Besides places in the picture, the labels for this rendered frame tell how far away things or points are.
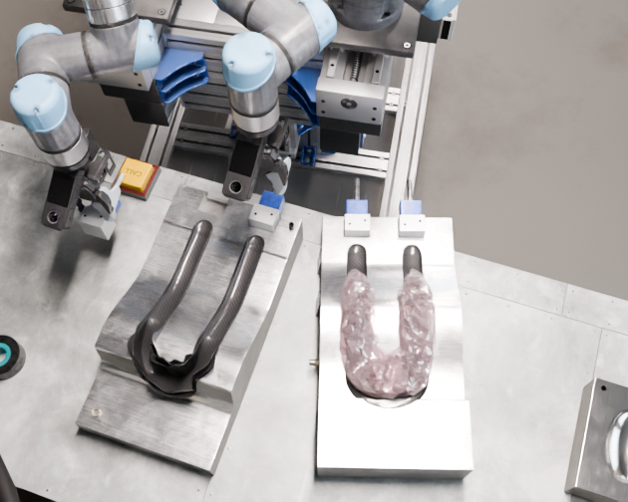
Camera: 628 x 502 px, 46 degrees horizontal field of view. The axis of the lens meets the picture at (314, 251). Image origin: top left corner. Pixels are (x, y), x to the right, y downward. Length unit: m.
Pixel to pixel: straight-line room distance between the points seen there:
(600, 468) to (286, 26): 0.90
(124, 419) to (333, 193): 1.12
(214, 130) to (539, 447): 1.43
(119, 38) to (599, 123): 1.96
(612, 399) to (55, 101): 1.05
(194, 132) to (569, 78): 1.37
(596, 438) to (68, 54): 1.08
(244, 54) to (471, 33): 1.95
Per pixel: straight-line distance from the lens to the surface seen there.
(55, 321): 1.56
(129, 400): 1.41
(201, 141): 2.37
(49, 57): 1.25
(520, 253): 2.48
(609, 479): 1.41
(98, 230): 1.45
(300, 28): 1.13
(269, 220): 1.43
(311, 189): 2.27
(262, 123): 1.15
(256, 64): 1.06
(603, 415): 1.43
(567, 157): 2.70
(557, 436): 1.47
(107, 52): 1.23
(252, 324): 1.37
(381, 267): 1.45
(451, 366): 1.38
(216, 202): 1.52
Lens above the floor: 2.18
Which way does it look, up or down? 65 degrees down
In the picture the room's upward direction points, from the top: 2 degrees counter-clockwise
